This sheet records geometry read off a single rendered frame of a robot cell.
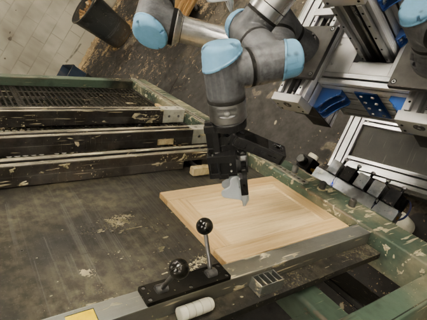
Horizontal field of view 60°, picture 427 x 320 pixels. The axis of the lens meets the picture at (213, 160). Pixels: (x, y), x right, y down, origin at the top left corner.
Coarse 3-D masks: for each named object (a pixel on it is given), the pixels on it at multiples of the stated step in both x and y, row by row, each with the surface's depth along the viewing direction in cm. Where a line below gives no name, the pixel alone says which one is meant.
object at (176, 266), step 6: (180, 258) 66; (174, 264) 65; (180, 264) 65; (186, 264) 65; (168, 270) 66; (174, 270) 64; (180, 270) 64; (186, 270) 65; (174, 276) 65; (180, 276) 65; (186, 276) 66; (168, 282) 70; (156, 288) 72; (162, 288) 72; (168, 288) 73
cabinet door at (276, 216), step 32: (160, 192) 117; (192, 192) 120; (256, 192) 129; (288, 192) 132; (192, 224) 103; (224, 224) 106; (256, 224) 109; (288, 224) 112; (320, 224) 115; (224, 256) 92
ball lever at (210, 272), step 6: (198, 222) 80; (204, 222) 79; (210, 222) 80; (198, 228) 79; (204, 228) 79; (210, 228) 79; (204, 234) 80; (204, 240) 80; (210, 258) 80; (210, 264) 80; (204, 270) 80; (210, 270) 79; (216, 270) 80; (210, 276) 79
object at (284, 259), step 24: (312, 240) 101; (336, 240) 103; (360, 240) 109; (240, 264) 86; (264, 264) 88; (288, 264) 92; (216, 288) 79; (240, 288) 84; (72, 312) 66; (96, 312) 67; (120, 312) 68; (144, 312) 70; (168, 312) 74
